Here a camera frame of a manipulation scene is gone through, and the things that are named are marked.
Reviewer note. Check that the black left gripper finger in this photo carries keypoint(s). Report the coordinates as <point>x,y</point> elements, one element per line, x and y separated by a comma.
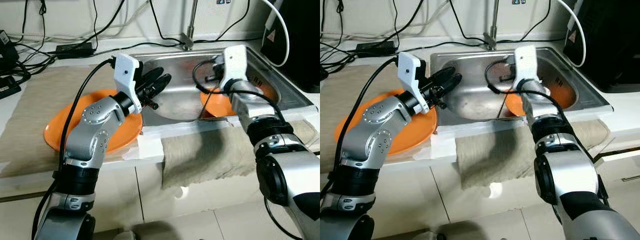
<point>161,84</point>
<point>451,83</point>
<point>442,76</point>
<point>152,76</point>

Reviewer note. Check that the brown patterned chopstick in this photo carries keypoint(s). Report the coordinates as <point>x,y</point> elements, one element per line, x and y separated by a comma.
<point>500,106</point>
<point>207,105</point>

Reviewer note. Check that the orange plate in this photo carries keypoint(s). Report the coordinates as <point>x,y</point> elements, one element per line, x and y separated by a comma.
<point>422,130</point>
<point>55,132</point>

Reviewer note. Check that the orange bowl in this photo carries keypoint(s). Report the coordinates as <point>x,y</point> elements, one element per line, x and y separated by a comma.
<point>515,107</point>
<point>215,107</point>

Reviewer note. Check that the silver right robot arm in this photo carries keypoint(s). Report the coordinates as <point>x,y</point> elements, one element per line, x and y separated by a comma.
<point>280,160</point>
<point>565,160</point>

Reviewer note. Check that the stainless steel sink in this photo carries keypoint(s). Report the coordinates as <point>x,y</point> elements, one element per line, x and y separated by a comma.
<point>470,105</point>
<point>175,105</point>

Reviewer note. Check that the steel faucet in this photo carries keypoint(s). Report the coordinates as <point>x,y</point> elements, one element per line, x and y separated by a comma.
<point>492,25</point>
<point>190,25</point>

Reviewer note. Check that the chrome water valve fitting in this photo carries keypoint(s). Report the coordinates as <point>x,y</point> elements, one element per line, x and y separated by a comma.
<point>223,2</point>
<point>518,2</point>

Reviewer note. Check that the black power adapter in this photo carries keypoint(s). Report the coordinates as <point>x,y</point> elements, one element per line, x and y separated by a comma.
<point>376,48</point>
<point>75,50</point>

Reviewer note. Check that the beige cloth towel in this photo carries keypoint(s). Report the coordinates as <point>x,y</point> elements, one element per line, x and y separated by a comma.
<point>210,155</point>
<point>495,155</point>

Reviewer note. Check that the black appliance with warning sticker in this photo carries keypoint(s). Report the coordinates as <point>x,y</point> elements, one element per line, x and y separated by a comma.
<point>615,45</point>
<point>302,45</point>

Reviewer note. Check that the beige woven mat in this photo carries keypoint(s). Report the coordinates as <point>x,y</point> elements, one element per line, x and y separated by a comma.
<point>345,90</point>
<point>30,115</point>

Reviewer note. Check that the white base cabinet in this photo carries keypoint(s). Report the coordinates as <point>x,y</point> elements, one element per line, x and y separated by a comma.
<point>150,200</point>
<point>450,200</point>

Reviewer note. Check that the black power strip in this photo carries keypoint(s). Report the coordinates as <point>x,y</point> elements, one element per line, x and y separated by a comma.
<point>9,87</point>

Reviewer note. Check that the black battery charger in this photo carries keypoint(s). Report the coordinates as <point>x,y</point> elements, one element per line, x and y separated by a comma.
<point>6,47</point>

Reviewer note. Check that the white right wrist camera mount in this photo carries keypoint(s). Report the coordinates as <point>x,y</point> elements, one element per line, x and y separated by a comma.
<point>234,65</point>
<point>527,65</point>

